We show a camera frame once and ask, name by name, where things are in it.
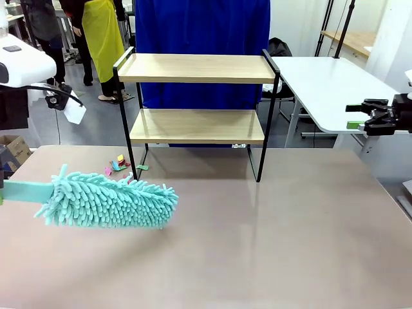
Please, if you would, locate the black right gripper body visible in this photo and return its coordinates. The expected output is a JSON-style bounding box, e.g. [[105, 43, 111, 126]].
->
[[388, 93, 412, 135]]

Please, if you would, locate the black tripod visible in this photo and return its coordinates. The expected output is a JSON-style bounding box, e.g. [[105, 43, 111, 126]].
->
[[314, 0, 335, 58]]

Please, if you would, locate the grey aluminium rail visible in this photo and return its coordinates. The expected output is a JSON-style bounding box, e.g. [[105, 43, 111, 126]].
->
[[395, 180, 412, 223]]

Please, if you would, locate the black stand pole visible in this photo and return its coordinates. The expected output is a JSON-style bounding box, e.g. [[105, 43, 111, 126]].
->
[[334, 0, 357, 59]]

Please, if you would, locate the grey blue step stool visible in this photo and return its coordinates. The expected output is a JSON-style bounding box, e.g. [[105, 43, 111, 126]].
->
[[0, 144, 21, 181]]

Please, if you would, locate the wooden bench top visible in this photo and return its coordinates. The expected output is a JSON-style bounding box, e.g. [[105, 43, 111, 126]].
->
[[320, 30, 378, 59]]

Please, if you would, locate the two-tier wooden shelf black frame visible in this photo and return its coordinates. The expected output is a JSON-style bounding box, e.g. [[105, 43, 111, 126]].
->
[[113, 46, 281, 183]]

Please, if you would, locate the white table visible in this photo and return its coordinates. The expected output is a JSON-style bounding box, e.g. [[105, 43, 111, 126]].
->
[[269, 56, 412, 149]]

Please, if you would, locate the person in dark clothes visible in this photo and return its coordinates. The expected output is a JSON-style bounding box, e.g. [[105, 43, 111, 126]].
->
[[19, 0, 67, 87]]

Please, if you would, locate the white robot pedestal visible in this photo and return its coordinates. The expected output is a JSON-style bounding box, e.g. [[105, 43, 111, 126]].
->
[[334, 130, 412, 181]]

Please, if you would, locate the teal microfiber duster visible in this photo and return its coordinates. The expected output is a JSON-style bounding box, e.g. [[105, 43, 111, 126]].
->
[[2, 164, 180, 231]]

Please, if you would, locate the cardboard box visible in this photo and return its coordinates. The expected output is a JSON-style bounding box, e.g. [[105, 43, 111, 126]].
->
[[0, 135, 32, 159]]

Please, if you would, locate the black folding chair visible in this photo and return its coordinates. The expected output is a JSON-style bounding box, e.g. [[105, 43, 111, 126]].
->
[[259, 37, 296, 125]]

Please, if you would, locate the person in yellow apron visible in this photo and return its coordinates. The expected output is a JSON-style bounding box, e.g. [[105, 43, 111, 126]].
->
[[59, 0, 135, 102]]

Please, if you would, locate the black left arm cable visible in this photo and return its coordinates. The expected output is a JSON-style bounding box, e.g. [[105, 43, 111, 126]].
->
[[28, 82, 85, 108]]

